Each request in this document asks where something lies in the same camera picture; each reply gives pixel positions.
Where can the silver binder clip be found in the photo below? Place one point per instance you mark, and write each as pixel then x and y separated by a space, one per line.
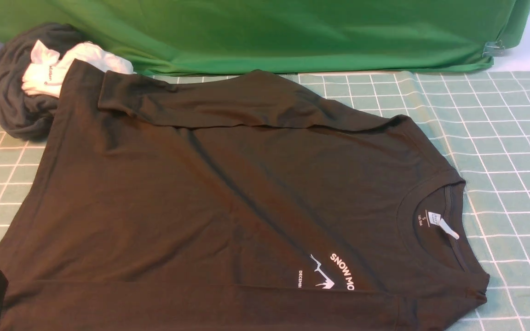
pixel 494 49

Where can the dark gray crumpled garment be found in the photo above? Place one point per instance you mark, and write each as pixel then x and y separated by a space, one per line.
pixel 30 117

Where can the dark gray long-sleeved shirt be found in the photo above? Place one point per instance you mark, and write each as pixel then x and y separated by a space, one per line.
pixel 247 204

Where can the green backdrop cloth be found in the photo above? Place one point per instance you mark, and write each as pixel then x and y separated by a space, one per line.
pixel 179 37

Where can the white crumpled shirt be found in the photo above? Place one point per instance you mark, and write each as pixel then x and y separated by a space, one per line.
pixel 45 74

